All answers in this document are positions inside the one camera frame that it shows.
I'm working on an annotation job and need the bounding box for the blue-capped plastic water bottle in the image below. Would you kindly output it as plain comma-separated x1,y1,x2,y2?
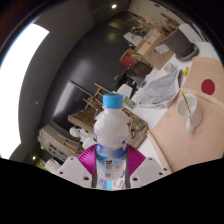
93,93,133,190

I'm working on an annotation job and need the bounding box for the white ceramic mug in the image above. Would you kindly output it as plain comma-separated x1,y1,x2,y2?
176,93,204,134

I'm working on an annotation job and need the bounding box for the small yellow tag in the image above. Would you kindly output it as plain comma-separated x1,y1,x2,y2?
183,65,191,78

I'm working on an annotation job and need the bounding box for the wooden stirring stick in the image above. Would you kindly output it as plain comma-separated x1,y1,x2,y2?
181,93,193,116

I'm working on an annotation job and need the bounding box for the brown carved sculpture model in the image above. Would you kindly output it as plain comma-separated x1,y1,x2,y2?
67,106,149,149

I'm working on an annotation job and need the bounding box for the wooden easel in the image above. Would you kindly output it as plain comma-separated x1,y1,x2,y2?
83,82,114,109
58,133,83,154

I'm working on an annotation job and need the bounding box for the cardboard box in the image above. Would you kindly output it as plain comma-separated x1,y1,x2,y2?
134,29,174,71

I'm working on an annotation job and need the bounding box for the white plaster bust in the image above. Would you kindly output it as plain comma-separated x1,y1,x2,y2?
69,126,83,138

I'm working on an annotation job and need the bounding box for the grey glass bottle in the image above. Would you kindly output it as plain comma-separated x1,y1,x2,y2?
131,74,146,88

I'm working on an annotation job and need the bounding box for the white cabinet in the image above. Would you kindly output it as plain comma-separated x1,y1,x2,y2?
37,124,79,163

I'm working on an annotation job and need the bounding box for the black wall screen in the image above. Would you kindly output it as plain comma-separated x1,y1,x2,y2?
49,79,98,134

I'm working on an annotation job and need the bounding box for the flat round red coaster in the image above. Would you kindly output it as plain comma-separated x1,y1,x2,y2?
200,78,216,95

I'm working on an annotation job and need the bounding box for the grey newspaper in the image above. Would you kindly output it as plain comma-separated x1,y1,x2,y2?
138,69,183,109

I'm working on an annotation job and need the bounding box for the red box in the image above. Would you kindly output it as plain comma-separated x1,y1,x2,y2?
119,48,143,69

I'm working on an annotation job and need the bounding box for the green-labelled spray bottle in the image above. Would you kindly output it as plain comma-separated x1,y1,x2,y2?
123,95,138,111

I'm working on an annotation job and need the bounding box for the grey plant saucer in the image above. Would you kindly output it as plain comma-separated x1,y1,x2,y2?
176,43,200,63

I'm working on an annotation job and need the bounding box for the small white cup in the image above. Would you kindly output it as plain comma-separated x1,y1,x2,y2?
163,62,178,74

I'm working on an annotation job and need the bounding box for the long ceiling light panel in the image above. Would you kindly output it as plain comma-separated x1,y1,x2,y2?
0,23,50,160

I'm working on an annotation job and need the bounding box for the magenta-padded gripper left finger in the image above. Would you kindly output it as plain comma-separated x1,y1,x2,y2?
54,144,99,189

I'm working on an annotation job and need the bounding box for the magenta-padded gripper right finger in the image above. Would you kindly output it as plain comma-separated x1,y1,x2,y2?
125,144,169,190

